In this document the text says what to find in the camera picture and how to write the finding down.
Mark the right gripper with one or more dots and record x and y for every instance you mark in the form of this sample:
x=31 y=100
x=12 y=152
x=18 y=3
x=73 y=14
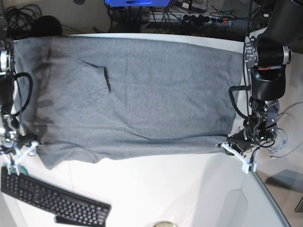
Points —
x=28 y=140

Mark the black computer keyboard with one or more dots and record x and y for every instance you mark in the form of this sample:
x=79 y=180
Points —
x=69 y=208

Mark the grey t-shirt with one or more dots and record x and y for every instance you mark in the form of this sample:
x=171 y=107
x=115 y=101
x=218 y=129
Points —
x=116 y=98

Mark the round brass object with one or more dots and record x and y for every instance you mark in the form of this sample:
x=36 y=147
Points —
x=164 y=224

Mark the blue base plate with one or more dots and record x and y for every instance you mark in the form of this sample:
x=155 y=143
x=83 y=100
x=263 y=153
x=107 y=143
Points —
x=127 y=3

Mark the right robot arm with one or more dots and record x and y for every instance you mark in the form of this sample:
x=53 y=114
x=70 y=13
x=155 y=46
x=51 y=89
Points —
x=18 y=102

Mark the green tape roll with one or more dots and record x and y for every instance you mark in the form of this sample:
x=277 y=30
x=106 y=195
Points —
x=24 y=170

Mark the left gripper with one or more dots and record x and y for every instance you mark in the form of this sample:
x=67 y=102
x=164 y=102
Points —
x=240 y=142

